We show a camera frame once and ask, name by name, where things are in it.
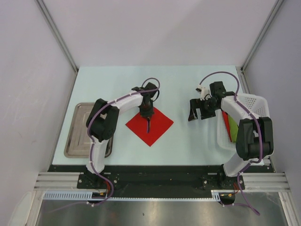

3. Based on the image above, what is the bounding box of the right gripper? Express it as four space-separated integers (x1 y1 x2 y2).
189 97 219 121

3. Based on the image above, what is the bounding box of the red paper napkin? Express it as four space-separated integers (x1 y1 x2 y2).
126 108 174 147

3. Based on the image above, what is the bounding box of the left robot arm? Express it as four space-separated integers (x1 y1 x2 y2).
86 82 160 188

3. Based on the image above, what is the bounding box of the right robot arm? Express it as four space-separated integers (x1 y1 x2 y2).
188 81 274 189

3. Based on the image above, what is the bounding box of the red napkin in basket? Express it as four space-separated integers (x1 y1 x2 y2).
222 111 232 142

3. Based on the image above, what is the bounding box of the green rolled napkin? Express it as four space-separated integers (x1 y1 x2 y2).
228 115 238 143

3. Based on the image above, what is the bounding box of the white plastic basket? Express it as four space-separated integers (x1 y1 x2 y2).
215 93 270 151

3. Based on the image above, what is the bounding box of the metal tray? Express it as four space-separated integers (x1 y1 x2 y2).
63 102 114 159

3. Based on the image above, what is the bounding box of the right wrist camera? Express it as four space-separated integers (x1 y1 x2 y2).
196 85 210 100

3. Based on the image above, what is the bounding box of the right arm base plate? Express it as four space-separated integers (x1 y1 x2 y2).
199 173 245 190

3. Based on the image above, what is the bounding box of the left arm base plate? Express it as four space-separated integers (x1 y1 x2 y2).
77 172 121 190

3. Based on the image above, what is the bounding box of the aluminium frame rail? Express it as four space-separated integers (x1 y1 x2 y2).
34 172 291 192

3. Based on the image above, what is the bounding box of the white cable duct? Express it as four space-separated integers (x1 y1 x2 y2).
43 190 235 202

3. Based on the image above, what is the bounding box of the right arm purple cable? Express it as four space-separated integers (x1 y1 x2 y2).
199 71 261 216

